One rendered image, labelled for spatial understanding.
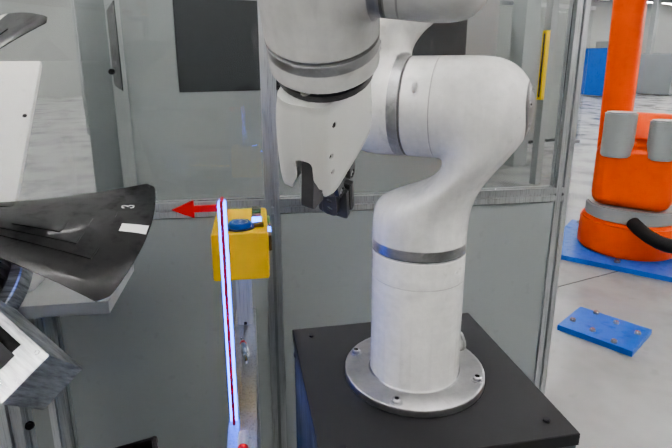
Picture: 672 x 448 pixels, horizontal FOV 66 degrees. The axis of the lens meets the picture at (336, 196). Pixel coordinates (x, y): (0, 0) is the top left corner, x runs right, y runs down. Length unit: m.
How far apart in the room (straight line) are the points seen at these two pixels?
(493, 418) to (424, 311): 0.15
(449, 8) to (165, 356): 1.41
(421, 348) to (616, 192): 3.43
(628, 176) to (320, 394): 3.47
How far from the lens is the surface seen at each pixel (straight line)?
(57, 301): 1.29
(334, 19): 0.34
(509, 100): 0.57
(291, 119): 0.39
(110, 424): 1.76
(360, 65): 0.37
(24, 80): 1.14
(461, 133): 0.57
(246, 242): 0.92
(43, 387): 0.83
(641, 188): 4.01
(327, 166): 0.41
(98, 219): 0.71
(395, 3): 0.33
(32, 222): 0.71
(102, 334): 1.60
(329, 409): 0.69
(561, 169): 1.64
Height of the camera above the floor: 1.36
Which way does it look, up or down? 15 degrees down
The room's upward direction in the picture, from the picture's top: straight up
